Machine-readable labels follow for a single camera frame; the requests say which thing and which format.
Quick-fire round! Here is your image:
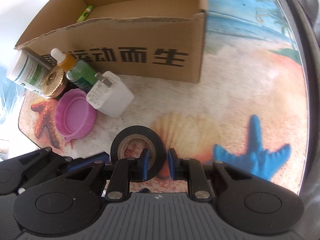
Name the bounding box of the black electrical tape roll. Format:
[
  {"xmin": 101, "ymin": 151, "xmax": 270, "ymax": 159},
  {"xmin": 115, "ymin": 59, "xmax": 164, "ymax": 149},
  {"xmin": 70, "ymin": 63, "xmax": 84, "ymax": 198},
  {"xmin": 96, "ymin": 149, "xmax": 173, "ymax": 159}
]
[{"xmin": 110, "ymin": 125, "xmax": 167, "ymax": 180}]

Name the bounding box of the pink plastic lid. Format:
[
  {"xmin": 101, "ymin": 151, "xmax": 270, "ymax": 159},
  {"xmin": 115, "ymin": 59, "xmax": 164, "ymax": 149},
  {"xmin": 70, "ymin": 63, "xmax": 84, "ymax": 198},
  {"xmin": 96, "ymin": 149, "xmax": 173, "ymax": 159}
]
[{"xmin": 54, "ymin": 89, "xmax": 97, "ymax": 142}]

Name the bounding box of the white power adapter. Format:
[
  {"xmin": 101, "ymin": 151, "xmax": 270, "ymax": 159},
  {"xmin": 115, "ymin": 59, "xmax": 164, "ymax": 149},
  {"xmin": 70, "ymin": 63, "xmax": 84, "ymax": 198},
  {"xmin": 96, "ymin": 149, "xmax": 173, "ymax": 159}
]
[{"xmin": 86, "ymin": 71, "xmax": 134, "ymax": 119}]

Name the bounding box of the gold lid dark jar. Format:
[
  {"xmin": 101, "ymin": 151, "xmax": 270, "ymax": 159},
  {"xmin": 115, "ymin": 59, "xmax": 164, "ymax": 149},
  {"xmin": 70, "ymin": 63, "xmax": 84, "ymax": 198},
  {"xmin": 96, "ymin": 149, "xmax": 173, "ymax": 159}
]
[{"xmin": 41, "ymin": 66, "xmax": 68, "ymax": 99}]

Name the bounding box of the white green pill bottle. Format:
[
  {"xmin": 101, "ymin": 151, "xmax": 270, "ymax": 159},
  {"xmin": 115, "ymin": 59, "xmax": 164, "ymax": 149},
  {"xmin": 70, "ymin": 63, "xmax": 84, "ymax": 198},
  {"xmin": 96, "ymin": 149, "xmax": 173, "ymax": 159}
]
[{"xmin": 7, "ymin": 51, "xmax": 49, "ymax": 98}]

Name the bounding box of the green dropper bottle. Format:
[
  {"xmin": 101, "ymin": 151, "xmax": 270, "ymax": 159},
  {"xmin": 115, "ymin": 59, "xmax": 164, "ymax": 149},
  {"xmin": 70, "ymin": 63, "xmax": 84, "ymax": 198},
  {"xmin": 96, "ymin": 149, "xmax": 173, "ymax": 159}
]
[{"xmin": 50, "ymin": 48, "xmax": 97, "ymax": 93}]

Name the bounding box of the beach print table mat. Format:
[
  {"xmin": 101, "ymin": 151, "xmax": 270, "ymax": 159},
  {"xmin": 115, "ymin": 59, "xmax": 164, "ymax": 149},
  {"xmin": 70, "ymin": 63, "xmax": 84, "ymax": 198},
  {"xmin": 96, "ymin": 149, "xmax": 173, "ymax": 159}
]
[{"xmin": 18, "ymin": 0, "xmax": 309, "ymax": 192}]

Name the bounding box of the brown cardboard box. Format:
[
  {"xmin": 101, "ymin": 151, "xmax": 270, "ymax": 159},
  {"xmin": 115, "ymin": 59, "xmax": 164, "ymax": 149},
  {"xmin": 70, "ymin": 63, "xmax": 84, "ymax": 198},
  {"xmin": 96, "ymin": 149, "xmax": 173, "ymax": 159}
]
[{"xmin": 15, "ymin": 0, "xmax": 208, "ymax": 83}]

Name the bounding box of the green lip balm tube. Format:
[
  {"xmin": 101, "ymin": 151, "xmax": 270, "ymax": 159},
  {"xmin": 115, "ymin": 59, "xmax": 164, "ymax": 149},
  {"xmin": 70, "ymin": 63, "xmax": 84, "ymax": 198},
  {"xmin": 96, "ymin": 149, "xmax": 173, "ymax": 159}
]
[{"xmin": 76, "ymin": 5, "xmax": 93, "ymax": 23}]

